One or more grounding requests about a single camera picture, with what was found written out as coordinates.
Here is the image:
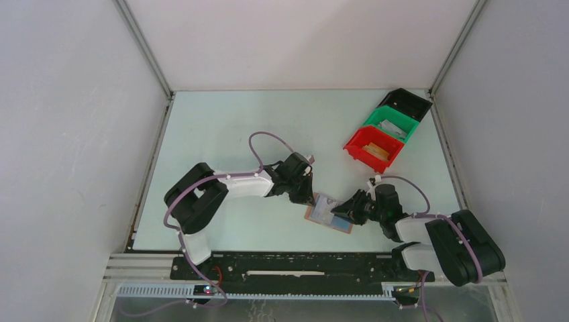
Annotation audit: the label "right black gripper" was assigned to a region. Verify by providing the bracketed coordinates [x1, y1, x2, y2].
[331, 189, 385, 225]

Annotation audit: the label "brown leather card holder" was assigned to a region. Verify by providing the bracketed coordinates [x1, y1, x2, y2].
[325, 217, 353, 234]

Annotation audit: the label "pale blue patterned card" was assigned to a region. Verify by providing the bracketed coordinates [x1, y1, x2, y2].
[305, 194, 341, 229]

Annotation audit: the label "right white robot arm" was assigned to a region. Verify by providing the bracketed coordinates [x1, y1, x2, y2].
[331, 176, 506, 286]

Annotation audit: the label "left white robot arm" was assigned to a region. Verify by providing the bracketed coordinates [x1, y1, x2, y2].
[164, 152, 315, 280]

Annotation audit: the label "cards in red bin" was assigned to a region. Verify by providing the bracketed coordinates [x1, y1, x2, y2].
[362, 142, 390, 162]

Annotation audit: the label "cards in green bin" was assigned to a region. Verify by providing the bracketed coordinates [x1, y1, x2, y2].
[378, 119, 407, 140]

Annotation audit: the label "red plastic bin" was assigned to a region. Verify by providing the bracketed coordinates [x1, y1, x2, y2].
[344, 125, 404, 174]

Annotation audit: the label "green plastic bin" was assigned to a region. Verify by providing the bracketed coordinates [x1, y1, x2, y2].
[362, 105, 419, 144]

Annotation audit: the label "black plastic bin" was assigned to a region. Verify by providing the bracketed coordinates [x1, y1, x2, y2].
[377, 88, 433, 122]

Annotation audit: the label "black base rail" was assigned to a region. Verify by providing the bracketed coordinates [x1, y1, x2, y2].
[170, 252, 423, 297]

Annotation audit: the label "grey cable duct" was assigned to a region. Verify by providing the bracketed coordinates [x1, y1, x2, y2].
[116, 283, 395, 301]

